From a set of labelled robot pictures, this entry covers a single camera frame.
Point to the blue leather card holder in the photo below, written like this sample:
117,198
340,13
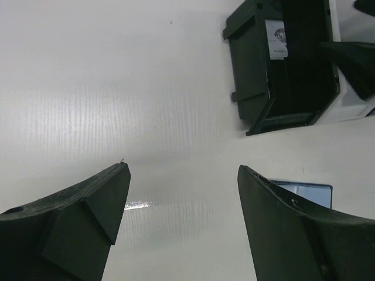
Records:
321,194

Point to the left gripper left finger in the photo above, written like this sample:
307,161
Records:
68,234

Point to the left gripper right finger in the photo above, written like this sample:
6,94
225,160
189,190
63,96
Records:
292,238

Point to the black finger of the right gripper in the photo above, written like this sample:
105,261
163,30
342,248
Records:
356,61

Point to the black white card tray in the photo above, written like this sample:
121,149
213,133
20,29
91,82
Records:
272,95

